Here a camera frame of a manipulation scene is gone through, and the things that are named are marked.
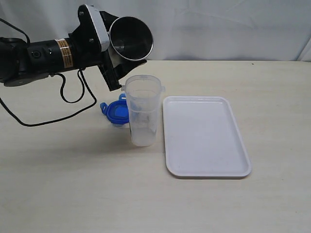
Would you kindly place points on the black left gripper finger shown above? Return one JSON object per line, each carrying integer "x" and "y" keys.
{"x": 108, "y": 19}
{"x": 122, "y": 67}

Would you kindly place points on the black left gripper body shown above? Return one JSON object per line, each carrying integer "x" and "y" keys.
{"x": 86, "y": 57}

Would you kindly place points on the stainless steel tumbler cup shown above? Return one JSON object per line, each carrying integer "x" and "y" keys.
{"x": 131, "y": 38}

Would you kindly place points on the blue plastic container lid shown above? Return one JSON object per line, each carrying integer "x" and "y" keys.
{"x": 116, "y": 112}

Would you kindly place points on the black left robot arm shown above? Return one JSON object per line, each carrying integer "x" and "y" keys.
{"x": 23, "y": 62}

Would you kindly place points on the clear plastic tall container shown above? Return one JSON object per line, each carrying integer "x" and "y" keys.
{"x": 143, "y": 94}

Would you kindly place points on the white rectangular plastic tray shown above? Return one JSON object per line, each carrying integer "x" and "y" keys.
{"x": 202, "y": 139}

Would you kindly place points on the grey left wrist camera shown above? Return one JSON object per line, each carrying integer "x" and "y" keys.
{"x": 97, "y": 33}

